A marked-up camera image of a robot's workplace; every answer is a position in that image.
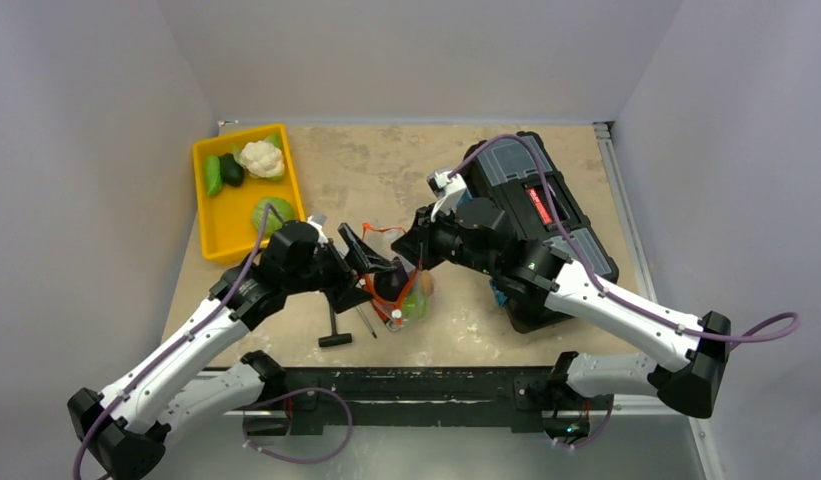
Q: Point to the aluminium frame rail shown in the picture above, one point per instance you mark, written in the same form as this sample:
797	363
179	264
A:
375	172

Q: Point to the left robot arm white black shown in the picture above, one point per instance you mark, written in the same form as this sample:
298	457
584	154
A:
128	426

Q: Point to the black toolbox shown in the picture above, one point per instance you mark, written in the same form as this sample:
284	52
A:
520	177

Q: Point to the clear zip top bag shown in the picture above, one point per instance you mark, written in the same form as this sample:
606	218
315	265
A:
403	296

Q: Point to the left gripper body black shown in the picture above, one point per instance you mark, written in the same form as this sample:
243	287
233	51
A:
333	274

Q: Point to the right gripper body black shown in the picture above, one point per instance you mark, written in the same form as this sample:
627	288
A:
422	237

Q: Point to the pale green cabbage toy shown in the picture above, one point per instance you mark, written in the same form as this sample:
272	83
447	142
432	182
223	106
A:
271	213

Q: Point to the bright green cabbage toy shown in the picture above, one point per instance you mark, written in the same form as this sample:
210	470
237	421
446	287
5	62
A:
415	306

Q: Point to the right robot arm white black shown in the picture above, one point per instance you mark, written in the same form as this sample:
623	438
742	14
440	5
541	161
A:
681	360

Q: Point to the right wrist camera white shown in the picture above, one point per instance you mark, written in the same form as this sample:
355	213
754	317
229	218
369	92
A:
449	188

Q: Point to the green pepper toy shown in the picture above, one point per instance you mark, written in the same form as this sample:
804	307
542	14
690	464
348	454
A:
212	176

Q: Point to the red peach toy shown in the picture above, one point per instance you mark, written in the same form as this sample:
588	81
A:
425	282

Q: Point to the purple eggplant toy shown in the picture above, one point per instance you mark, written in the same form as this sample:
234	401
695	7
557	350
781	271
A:
389	285

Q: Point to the black yellow screwdriver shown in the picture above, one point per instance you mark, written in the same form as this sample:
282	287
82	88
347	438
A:
366	322

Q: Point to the black T-handle tool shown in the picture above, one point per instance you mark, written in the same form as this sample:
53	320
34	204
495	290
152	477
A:
335	338

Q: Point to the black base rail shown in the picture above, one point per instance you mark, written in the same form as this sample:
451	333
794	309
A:
521	399

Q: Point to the red adjustable wrench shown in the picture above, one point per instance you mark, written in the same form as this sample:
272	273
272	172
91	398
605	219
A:
394	323

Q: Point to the yellow plastic tray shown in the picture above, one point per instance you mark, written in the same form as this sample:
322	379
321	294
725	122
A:
227	233

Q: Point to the white cauliflower toy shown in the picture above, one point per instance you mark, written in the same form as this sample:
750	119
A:
262	159

